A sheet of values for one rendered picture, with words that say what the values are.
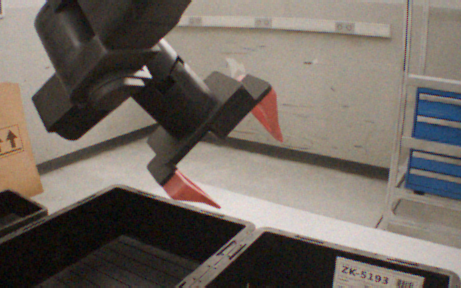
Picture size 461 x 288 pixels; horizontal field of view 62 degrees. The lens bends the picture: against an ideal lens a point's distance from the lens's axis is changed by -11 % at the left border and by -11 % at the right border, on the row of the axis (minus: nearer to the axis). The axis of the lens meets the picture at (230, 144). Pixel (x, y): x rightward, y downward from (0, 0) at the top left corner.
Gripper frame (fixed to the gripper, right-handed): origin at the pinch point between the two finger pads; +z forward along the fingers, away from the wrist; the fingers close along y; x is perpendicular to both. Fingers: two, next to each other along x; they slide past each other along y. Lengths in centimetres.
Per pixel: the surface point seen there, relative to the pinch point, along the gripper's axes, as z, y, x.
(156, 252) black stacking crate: 16.9, -20.0, 24.2
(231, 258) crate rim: 12.6, -9.4, 5.1
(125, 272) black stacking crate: 12.2, -24.9, 20.2
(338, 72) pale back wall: 158, 115, 206
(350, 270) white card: 23.0, 0.3, -3.3
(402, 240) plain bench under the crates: 67, 17, 19
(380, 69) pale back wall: 164, 133, 178
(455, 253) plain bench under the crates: 71, 23, 7
